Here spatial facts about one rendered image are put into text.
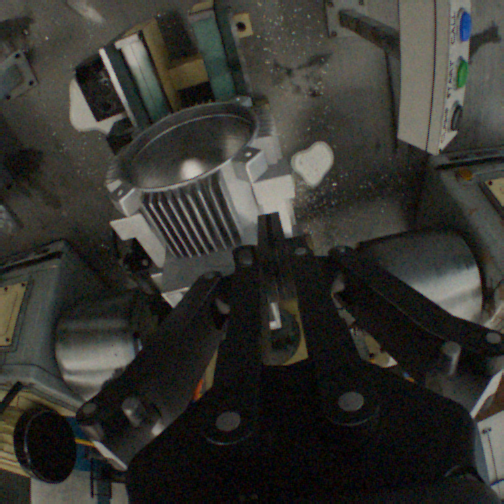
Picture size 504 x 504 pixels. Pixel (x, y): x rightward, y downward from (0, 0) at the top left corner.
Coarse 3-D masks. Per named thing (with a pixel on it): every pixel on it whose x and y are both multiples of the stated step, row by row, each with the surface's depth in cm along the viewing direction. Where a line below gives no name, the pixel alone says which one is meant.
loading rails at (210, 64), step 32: (224, 0) 34; (128, 32) 33; (160, 32) 40; (224, 32) 31; (128, 64) 33; (160, 64) 37; (192, 64) 41; (224, 64) 35; (128, 96) 35; (160, 96) 37; (224, 96) 38
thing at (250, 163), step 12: (240, 96) 36; (240, 156) 28; (252, 156) 27; (264, 156) 28; (240, 168) 27; (252, 168) 27; (264, 168) 29; (252, 180) 28; (120, 192) 29; (132, 192) 29; (120, 204) 28; (132, 204) 29
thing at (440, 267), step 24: (384, 240) 55; (408, 240) 53; (432, 240) 51; (456, 240) 51; (384, 264) 50; (408, 264) 49; (432, 264) 48; (456, 264) 47; (432, 288) 46; (456, 288) 46; (480, 288) 46; (456, 312) 46; (480, 312) 47; (384, 360) 52
